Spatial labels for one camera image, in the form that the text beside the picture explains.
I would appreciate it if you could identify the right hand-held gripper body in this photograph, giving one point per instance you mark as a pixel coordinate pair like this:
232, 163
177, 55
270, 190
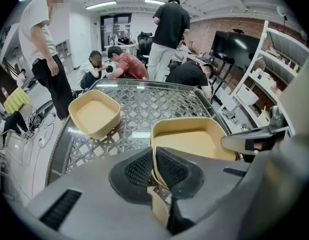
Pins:
302, 104

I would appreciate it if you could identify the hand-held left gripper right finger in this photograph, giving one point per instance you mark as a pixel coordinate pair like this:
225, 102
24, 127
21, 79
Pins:
184, 179

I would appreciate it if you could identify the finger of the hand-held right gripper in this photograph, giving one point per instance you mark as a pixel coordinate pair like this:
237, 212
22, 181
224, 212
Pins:
234, 140

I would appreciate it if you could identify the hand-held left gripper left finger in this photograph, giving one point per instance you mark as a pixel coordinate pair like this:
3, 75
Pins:
94, 209

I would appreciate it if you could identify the white perforated storage basket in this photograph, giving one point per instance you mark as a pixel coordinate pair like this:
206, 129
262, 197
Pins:
247, 95

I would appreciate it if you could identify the white shelving unit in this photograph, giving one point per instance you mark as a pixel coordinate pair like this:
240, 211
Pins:
272, 66

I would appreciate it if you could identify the black television stand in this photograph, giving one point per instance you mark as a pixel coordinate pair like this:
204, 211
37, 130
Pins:
218, 82

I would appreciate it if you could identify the black television screen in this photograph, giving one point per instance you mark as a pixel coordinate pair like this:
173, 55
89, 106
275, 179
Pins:
232, 47

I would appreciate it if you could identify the black office chair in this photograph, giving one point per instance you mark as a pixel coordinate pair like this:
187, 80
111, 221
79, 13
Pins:
144, 44

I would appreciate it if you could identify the white desk with bottles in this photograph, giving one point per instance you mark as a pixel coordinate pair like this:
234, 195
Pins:
124, 47

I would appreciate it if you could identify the white cubby cabinet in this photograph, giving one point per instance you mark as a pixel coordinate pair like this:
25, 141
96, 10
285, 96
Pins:
64, 54

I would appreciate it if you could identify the long ceiling light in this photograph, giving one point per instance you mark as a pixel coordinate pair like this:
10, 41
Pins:
154, 1
100, 5

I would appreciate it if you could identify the dark glass door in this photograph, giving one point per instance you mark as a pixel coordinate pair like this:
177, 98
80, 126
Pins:
114, 29

